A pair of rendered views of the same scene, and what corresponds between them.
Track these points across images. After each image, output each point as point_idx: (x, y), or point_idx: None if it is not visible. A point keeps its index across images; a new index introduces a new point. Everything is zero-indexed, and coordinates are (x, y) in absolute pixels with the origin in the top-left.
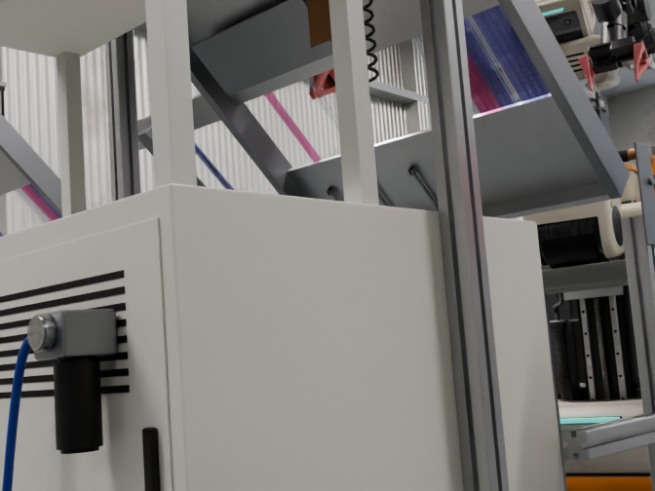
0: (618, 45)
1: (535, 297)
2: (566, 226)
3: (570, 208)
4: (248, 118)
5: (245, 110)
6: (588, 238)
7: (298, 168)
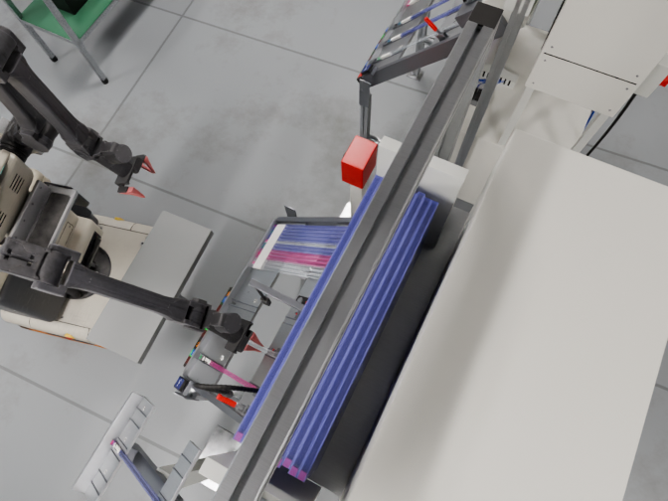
0: (138, 167)
1: None
2: (86, 250)
3: (85, 243)
4: (230, 407)
5: (231, 408)
6: (99, 242)
7: (217, 383)
